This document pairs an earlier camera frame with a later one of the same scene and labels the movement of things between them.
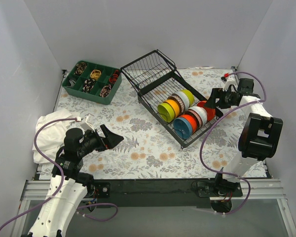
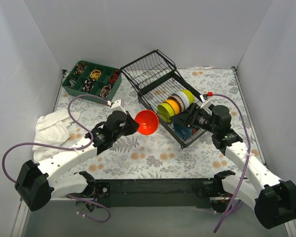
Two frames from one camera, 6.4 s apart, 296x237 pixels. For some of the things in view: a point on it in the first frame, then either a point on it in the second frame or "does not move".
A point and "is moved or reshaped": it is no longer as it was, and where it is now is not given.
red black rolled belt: [112, 80] does not move
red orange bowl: [210, 112] is moved or reshaped
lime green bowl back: [191, 98] does not move
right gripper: [218, 98] → [191, 116]
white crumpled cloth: [51, 138] does not move
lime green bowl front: [166, 111] does not move
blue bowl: [182, 128] does not move
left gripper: [102, 139] → [128, 125]
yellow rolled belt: [95, 74] does not move
